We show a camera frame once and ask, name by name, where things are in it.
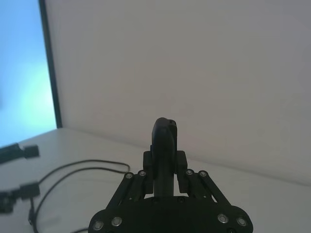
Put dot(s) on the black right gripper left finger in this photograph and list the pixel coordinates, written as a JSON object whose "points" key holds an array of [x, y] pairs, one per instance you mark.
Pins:
{"points": [[159, 155]]}

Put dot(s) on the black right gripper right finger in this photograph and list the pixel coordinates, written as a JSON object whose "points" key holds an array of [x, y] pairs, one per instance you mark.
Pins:
{"points": [[171, 155]]}

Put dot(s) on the black framed monitor screen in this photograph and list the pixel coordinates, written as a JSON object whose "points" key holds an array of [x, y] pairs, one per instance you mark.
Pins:
{"points": [[24, 72]]}

